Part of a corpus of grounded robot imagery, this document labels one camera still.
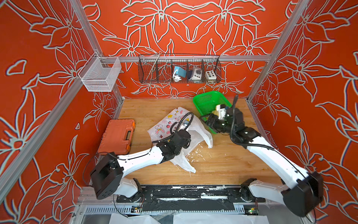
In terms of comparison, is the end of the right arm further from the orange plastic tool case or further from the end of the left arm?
the orange plastic tool case

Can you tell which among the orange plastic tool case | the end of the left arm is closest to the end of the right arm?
the end of the left arm

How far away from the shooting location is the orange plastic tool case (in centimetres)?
89
